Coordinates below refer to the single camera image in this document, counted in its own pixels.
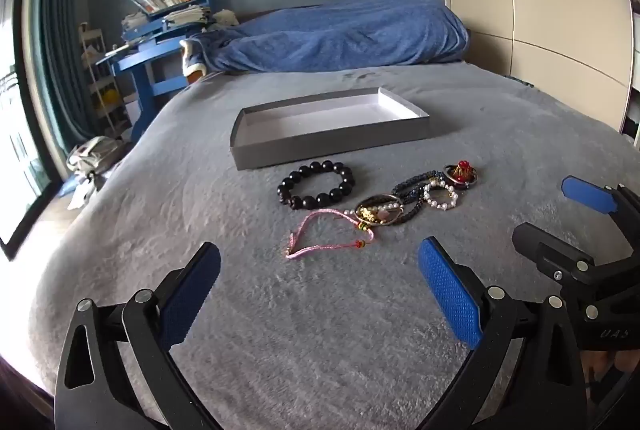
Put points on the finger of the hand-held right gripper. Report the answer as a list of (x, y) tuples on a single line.
[(587, 197), (545, 247)]

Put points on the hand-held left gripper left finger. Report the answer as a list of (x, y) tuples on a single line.
[(192, 295)]

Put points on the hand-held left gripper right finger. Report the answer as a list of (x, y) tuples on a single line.
[(450, 295)]

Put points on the red bead ornament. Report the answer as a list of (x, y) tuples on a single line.
[(462, 167)]

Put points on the thin silver bangle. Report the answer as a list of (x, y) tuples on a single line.
[(380, 196)]

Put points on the grey cardboard box tray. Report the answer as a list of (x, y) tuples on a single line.
[(320, 119)]

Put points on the person's right hand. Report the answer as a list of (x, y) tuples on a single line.
[(622, 362)]

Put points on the grey bag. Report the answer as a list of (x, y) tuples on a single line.
[(92, 154)]

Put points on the yellow toy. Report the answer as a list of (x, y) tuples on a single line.
[(110, 98)]

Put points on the blue desk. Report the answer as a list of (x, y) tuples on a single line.
[(145, 64)]

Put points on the blue fleece-lined garment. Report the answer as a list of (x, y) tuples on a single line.
[(191, 59)]

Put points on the white shelf rack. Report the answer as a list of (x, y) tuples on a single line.
[(95, 64)]

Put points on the black-framed window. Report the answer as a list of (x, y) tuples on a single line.
[(20, 109)]

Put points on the stack of papers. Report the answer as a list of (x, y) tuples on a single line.
[(185, 15)]

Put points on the white plush toy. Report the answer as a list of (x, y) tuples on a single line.
[(225, 17)]

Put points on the blue fleece blanket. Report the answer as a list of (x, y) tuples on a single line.
[(340, 34)]

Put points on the teal curtain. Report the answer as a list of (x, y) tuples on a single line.
[(55, 34)]

